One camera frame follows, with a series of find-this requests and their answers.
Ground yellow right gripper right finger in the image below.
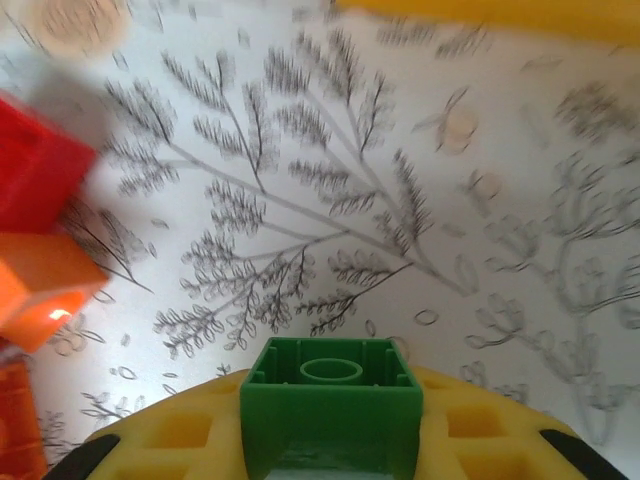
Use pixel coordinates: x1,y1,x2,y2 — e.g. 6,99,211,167
413,366,632,480

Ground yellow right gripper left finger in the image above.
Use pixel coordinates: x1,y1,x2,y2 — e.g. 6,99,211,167
47,367,249,480

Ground green square lego brick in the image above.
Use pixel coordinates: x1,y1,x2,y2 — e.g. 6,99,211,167
239,337,425,480

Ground orange sloped lego brick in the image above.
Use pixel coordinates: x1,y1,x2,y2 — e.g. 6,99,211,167
0,232,110,355

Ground floral patterned tablecloth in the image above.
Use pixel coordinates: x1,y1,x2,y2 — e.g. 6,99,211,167
0,0,640,480

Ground red lego brick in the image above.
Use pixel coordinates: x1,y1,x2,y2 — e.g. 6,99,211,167
0,89,100,236

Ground yellow plastic bin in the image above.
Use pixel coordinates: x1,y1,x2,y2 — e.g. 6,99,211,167
333,0,640,49

